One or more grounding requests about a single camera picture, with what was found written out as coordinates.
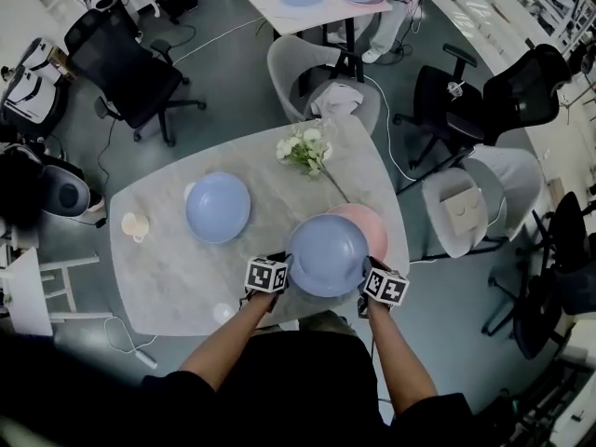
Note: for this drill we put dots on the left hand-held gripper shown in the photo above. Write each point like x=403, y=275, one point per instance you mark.
x=265, y=275

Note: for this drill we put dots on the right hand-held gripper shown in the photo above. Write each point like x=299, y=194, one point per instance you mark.
x=384, y=287

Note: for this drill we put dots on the pink plate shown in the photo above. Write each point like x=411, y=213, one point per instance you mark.
x=370, y=228

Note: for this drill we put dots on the large blue plate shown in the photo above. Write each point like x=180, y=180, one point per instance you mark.
x=218, y=207
x=327, y=255

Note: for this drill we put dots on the person's right forearm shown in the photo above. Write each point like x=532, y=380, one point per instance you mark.
x=400, y=356

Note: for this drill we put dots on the person's left forearm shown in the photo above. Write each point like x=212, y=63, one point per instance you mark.
x=223, y=342

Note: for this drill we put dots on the cardboard box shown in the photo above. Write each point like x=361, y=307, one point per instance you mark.
x=463, y=212

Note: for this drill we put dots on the person's black shirt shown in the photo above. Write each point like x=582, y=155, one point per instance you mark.
x=298, y=389

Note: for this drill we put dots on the white flower bouquet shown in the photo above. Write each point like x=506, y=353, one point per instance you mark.
x=305, y=149

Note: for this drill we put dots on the beige cup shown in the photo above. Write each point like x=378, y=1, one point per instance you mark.
x=135, y=225

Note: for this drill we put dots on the white power strip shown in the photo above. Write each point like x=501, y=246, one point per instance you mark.
x=145, y=357

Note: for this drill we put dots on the grey armchair with box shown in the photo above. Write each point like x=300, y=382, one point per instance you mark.
x=517, y=180

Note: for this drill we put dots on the white cloth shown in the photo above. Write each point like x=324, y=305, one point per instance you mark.
x=336, y=100

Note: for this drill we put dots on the plastic cup with straw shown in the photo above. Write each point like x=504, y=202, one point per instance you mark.
x=455, y=90

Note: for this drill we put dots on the grey armchair with cloth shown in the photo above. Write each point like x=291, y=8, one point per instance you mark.
x=298, y=63

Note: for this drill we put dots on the black office chair with cup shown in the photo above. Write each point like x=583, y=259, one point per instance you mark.
x=517, y=96

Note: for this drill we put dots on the white desk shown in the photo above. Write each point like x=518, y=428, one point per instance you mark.
x=23, y=291

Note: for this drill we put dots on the black mesh office chair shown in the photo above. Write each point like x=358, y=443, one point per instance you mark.
x=121, y=68

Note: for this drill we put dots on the long white counter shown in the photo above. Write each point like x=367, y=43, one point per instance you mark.
x=475, y=21

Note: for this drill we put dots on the white and black machine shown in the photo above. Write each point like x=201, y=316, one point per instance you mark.
x=28, y=84

